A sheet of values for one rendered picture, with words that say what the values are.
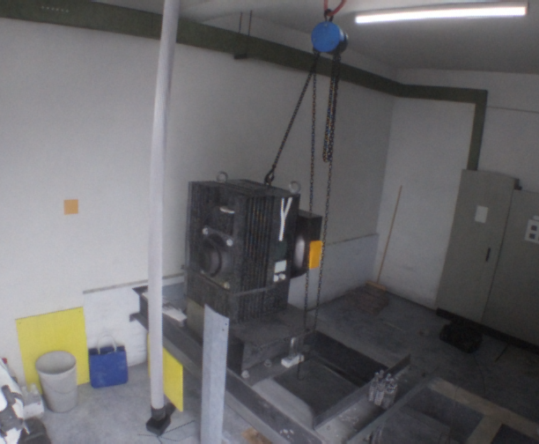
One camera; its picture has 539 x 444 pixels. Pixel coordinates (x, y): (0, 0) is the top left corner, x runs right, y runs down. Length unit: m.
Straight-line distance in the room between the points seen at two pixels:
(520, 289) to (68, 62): 4.46
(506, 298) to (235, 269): 3.24
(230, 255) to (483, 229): 3.11
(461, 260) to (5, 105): 4.39
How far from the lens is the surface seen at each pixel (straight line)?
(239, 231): 2.01
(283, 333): 2.20
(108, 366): 3.14
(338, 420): 2.04
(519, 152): 4.65
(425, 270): 5.13
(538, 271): 4.47
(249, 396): 2.33
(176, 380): 2.88
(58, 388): 2.92
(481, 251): 4.58
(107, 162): 2.86
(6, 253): 2.76
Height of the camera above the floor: 1.98
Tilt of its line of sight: 13 degrees down
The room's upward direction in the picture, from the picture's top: 6 degrees clockwise
